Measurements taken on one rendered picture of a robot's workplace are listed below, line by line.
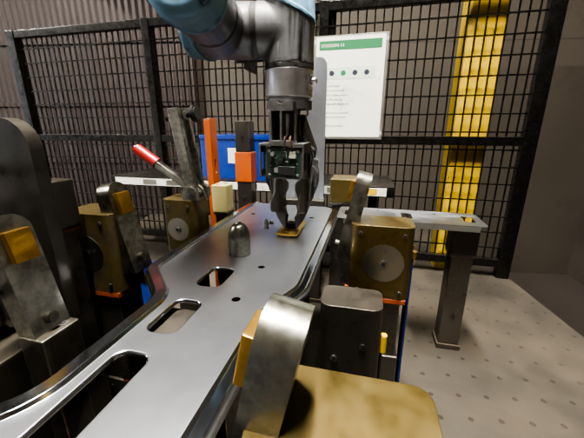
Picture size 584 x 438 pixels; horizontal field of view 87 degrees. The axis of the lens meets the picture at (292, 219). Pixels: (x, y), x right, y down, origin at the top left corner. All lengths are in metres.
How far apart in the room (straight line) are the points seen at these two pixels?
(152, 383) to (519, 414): 0.63
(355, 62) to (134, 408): 1.01
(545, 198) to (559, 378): 2.39
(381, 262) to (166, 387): 0.33
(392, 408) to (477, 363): 0.64
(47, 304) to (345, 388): 0.30
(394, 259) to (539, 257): 2.87
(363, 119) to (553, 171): 2.26
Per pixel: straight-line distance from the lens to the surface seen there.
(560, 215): 3.28
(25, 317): 0.39
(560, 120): 3.11
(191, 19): 0.38
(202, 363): 0.28
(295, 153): 0.47
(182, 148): 0.61
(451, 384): 0.75
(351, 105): 1.07
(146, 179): 1.11
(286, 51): 0.49
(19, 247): 0.38
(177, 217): 0.63
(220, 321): 0.32
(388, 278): 0.49
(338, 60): 1.09
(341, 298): 0.38
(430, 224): 0.67
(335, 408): 0.18
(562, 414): 0.79
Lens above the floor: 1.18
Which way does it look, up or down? 16 degrees down
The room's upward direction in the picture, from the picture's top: straight up
